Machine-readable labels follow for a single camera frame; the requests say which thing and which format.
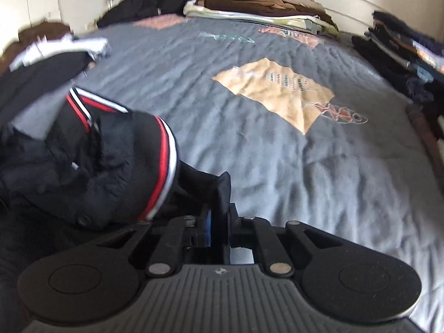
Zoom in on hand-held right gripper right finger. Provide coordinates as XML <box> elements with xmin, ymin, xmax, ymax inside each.
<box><xmin>227</xmin><ymin>203</ymin><xmax>339</xmax><ymax>278</ymax></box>

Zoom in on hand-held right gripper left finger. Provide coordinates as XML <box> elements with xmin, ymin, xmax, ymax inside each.
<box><xmin>100</xmin><ymin>205</ymin><xmax>213</xmax><ymax>278</ymax></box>

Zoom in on black and red polo shirt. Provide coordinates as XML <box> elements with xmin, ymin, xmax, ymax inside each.
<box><xmin>0</xmin><ymin>88</ymin><xmax>232</xmax><ymax>268</ymax></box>

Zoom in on stack of folded brown clothes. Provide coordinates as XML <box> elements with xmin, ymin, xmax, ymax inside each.
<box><xmin>183</xmin><ymin>0</ymin><xmax>339</xmax><ymax>35</ymax></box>

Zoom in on stack of dark folded clothes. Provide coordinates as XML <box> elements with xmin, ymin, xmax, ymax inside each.
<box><xmin>352</xmin><ymin>10</ymin><xmax>444</xmax><ymax>181</ymax></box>

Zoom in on grey quilted bedspread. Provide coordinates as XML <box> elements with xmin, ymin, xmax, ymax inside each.
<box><xmin>69</xmin><ymin>14</ymin><xmax>444</xmax><ymax>323</ymax></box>

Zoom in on black garment with white trim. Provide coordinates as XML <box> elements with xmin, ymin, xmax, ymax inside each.
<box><xmin>0</xmin><ymin>50</ymin><xmax>98</xmax><ymax>118</ymax></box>

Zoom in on light blue garment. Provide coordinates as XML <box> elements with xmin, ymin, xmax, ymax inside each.
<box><xmin>10</xmin><ymin>35</ymin><xmax>110</xmax><ymax>70</ymax></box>

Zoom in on brown coat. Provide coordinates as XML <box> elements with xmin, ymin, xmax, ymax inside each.
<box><xmin>16</xmin><ymin>21</ymin><xmax>75</xmax><ymax>47</ymax></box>

